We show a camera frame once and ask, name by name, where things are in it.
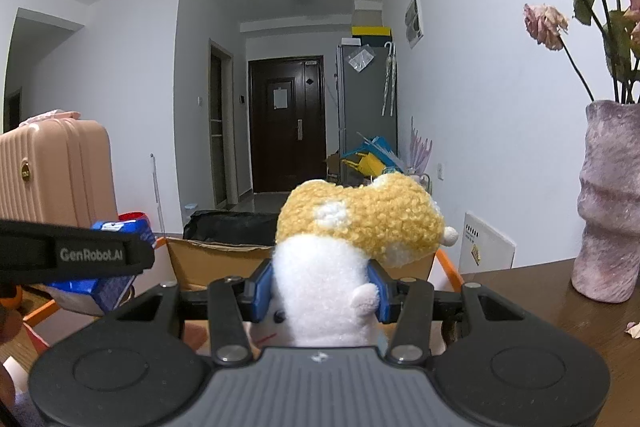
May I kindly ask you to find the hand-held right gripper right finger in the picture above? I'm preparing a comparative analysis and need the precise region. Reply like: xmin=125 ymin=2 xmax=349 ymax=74
xmin=367 ymin=262 xmax=526 ymax=367

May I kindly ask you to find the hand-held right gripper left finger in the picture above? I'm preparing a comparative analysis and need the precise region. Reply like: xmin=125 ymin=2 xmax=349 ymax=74
xmin=115 ymin=262 xmax=275 ymax=367

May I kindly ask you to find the blue packet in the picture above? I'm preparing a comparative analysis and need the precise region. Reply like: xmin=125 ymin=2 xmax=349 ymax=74
xmin=49 ymin=218 xmax=157 ymax=314

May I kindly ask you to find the printed cardboard box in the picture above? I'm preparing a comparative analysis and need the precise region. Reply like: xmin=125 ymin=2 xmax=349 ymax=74
xmin=22 ymin=234 xmax=464 ymax=355

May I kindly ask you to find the yellow and white plush toy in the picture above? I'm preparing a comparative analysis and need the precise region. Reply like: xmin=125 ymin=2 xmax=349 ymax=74
xmin=247 ymin=172 xmax=459 ymax=349

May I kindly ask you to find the black floor bag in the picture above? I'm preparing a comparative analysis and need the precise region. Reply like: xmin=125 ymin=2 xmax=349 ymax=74
xmin=183 ymin=210 xmax=281 ymax=249

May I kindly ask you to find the pink ribbed suitcase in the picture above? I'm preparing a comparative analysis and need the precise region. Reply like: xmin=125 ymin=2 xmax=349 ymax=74
xmin=0 ymin=119 xmax=117 ymax=233

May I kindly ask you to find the blue and yellow clutter pile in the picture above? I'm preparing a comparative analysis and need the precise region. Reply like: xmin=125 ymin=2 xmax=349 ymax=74
xmin=327 ymin=134 xmax=407 ymax=185

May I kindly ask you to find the pink cloth pouch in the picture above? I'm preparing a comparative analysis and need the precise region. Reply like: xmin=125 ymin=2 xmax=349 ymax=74
xmin=20 ymin=109 xmax=81 ymax=126

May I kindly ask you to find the purple feather decoration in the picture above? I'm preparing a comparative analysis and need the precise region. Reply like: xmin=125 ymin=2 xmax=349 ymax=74
xmin=409 ymin=117 xmax=434 ymax=175

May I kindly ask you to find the dark brown entrance door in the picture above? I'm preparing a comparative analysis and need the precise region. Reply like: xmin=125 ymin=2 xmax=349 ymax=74
xmin=248 ymin=56 xmax=326 ymax=194

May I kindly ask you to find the grey fridge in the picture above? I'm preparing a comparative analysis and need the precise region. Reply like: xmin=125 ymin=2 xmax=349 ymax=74
xmin=336 ymin=42 xmax=398 ymax=188

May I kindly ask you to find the white folded umbrella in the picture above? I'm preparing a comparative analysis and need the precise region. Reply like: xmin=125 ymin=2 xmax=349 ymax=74
xmin=381 ymin=42 xmax=391 ymax=116
xmin=389 ymin=41 xmax=399 ymax=115

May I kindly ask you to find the clear plastic bag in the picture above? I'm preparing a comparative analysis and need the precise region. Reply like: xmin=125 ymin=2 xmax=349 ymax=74
xmin=347 ymin=47 xmax=376 ymax=72

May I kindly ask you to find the pink textured vase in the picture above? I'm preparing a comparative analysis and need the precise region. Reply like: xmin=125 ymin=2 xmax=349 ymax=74
xmin=571 ymin=100 xmax=640 ymax=304

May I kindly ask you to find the white mop handle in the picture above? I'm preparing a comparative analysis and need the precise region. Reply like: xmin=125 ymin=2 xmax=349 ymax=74
xmin=149 ymin=152 xmax=167 ymax=235

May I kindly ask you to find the white wall heater panel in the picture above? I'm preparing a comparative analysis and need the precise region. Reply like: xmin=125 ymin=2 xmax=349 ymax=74
xmin=460 ymin=211 xmax=516 ymax=275

